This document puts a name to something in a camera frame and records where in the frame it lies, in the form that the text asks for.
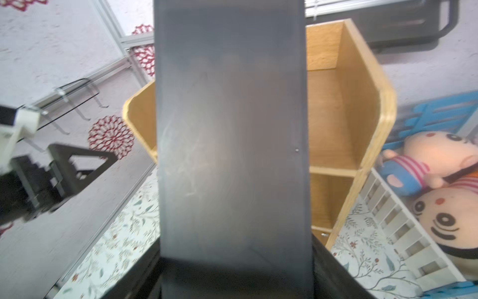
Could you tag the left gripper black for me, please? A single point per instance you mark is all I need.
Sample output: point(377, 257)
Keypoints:
point(25, 189)

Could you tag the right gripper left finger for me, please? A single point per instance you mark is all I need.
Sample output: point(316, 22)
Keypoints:
point(142, 280)

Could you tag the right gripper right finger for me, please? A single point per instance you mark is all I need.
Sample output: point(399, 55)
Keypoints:
point(331, 279)

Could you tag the black pencil case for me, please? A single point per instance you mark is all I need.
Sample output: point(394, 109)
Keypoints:
point(232, 149)

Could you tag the wooden three-tier shelf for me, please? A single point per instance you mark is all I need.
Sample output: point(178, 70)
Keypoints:
point(351, 109)

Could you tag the blue white toy crib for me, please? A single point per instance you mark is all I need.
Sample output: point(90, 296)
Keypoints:
point(434, 272)

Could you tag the plush doll orange black hair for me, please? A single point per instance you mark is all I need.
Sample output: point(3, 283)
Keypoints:
point(450, 216)

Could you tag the plush doll blue striped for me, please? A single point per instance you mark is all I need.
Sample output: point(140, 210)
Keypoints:
point(425, 159)

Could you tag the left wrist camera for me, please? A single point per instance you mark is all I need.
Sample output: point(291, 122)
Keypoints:
point(15, 124)

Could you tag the black wire wall rack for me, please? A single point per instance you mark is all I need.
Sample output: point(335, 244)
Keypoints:
point(67, 99)

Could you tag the grey metal wall shelf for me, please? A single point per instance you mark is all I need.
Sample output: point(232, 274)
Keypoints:
point(397, 26)

